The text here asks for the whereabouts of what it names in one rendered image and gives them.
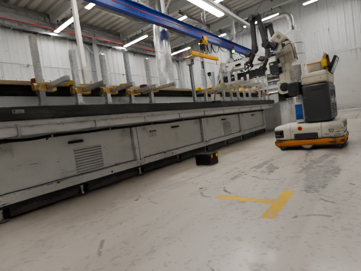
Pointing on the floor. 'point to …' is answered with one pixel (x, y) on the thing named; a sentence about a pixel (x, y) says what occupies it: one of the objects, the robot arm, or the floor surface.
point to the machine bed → (105, 147)
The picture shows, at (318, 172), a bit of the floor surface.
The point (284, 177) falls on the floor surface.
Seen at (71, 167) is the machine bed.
